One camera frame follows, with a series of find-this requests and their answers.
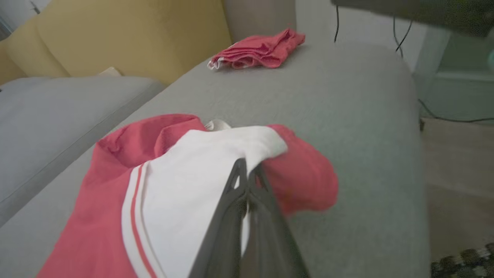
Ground grey sofa seat cushion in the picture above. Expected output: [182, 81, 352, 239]
[0, 76, 167, 226]

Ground grey upright sofa panel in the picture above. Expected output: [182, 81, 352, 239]
[223, 0, 297, 44]

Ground beige cloth piece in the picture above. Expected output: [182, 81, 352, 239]
[98, 66, 123, 77]

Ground black floor cable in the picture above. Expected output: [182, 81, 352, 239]
[418, 98, 494, 124]

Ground black white patterned rug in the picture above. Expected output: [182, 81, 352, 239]
[430, 242, 494, 278]

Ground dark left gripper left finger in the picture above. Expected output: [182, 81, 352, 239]
[188, 158, 248, 278]

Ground dark grey bar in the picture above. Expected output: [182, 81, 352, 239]
[331, 0, 494, 38]

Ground red basketball shorts small print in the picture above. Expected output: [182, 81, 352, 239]
[207, 28, 306, 70]

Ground red jersey white striped trim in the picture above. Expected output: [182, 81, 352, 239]
[37, 114, 339, 278]

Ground large grey sofa seat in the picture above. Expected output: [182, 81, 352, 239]
[0, 39, 432, 278]

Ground yellow sofa backrest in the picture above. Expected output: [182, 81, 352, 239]
[0, 0, 233, 86]

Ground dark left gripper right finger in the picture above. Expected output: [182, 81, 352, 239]
[241, 165, 310, 278]

